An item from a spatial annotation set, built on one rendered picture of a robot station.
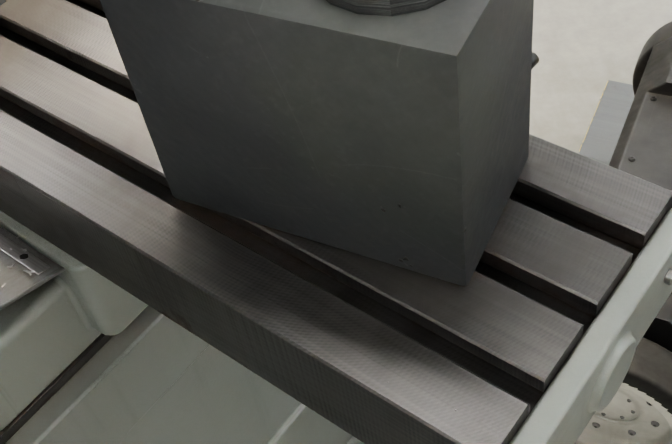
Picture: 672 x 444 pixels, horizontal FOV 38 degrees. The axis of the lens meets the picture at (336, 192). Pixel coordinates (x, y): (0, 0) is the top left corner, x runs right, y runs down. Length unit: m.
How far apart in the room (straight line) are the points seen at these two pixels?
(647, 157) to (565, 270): 0.59
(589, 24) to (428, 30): 1.85
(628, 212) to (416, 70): 0.22
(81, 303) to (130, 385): 0.13
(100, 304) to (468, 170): 0.39
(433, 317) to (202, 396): 0.50
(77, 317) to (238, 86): 0.35
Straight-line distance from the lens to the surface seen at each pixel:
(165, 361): 0.95
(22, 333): 0.81
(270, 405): 1.18
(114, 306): 0.83
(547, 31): 2.30
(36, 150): 0.76
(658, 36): 1.40
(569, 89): 2.15
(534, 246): 0.62
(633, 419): 1.11
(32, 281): 0.77
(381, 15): 0.49
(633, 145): 1.21
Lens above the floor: 1.44
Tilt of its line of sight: 47 degrees down
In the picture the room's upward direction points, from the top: 10 degrees counter-clockwise
